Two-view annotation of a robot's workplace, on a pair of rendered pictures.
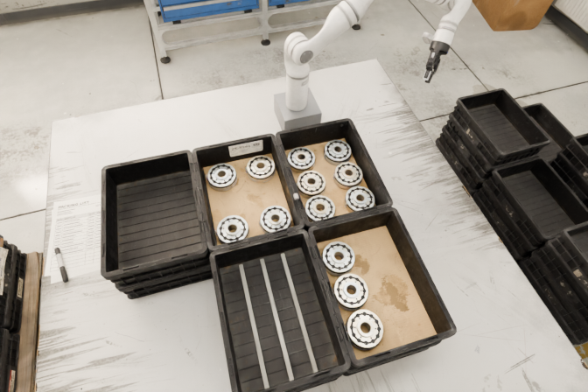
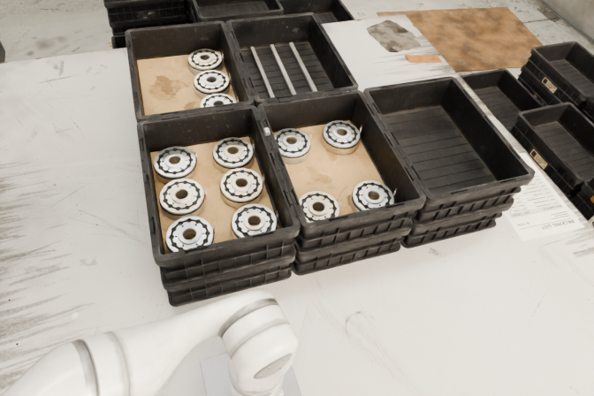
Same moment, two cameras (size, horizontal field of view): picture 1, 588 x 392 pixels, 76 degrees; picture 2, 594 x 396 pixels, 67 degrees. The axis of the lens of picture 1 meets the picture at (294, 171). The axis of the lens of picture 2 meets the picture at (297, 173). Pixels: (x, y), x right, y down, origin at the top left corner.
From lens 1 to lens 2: 1.43 m
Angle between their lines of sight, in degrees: 75
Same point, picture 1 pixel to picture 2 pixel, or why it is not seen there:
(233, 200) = (348, 175)
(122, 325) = not seen: hidden behind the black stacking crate
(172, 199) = (427, 178)
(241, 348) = (313, 64)
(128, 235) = (457, 142)
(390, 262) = (158, 109)
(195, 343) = not seen: hidden behind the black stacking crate
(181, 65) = not seen: outside the picture
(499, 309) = (47, 111)
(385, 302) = (177, 81)
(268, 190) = (303, 187)
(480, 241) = (14, 171)
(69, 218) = (548, 208)
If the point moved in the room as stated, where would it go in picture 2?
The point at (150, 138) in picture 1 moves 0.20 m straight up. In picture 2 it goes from (526, 342) to (574, 308)
